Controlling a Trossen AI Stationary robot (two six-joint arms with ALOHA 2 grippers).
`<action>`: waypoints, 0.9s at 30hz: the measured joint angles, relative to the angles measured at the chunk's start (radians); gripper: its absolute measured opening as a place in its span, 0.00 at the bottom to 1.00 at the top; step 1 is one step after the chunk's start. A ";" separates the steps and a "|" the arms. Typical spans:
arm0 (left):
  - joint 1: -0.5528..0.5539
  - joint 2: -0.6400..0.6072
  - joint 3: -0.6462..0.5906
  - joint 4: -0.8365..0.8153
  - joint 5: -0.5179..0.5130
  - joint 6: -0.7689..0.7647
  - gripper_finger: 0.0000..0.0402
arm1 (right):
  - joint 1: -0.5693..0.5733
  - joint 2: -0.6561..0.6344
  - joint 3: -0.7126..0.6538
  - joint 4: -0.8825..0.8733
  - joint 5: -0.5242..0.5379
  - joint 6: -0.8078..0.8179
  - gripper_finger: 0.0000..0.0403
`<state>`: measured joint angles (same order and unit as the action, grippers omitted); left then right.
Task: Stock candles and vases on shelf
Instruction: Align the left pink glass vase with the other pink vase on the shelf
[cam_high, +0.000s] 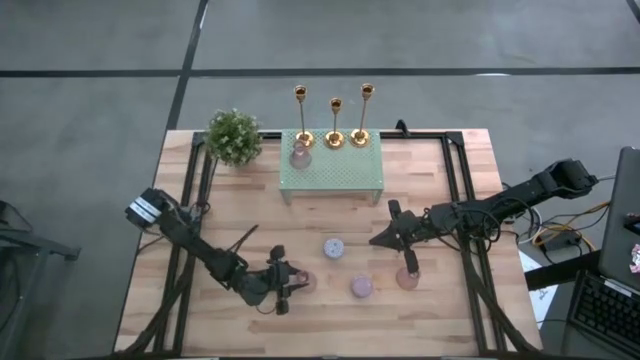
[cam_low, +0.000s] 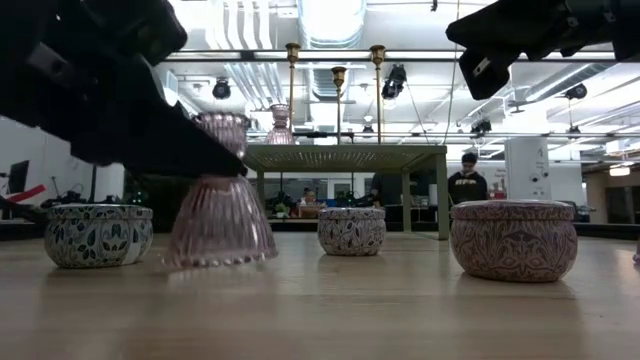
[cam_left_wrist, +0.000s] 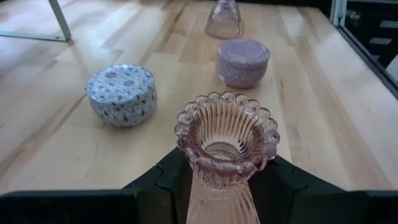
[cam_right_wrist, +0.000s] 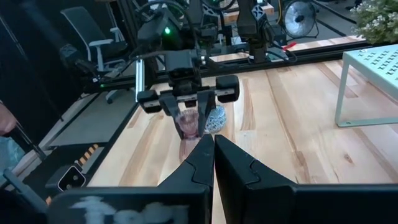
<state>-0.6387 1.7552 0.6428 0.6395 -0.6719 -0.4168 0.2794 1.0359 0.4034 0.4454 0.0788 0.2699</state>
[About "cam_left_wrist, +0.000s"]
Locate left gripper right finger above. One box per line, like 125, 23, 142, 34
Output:
248, 154, 369, 224

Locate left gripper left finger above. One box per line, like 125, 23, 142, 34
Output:
123, 147, 193, 224

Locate pink ribbed glass vase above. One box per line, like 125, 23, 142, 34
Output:
174, 91, 280, 224
204, 0, 245, 40

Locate white purple-leaf candle tin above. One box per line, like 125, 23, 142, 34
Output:
85, 64, 158, 128

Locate pink patterned candle tin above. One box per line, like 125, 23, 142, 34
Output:
216, 39, 271, 90

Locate green metal shelf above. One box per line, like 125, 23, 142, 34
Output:
0, 0, 72, 43

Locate black table edge rail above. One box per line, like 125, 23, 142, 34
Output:
337, 26, 398, 100

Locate aluminium frame post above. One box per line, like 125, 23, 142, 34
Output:
329, 0, 348, 27

